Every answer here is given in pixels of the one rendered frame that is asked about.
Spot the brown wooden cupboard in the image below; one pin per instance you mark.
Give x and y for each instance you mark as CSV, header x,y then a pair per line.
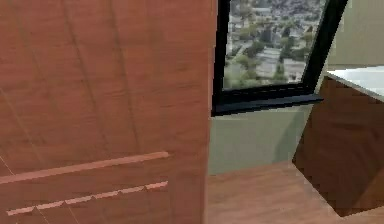
x,y
100,100

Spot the black framed window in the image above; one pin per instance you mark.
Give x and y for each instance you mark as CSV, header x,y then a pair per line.
x,y
270,46

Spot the brown cabinet with white top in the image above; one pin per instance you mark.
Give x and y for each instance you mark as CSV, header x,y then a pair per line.
x,y
343,143

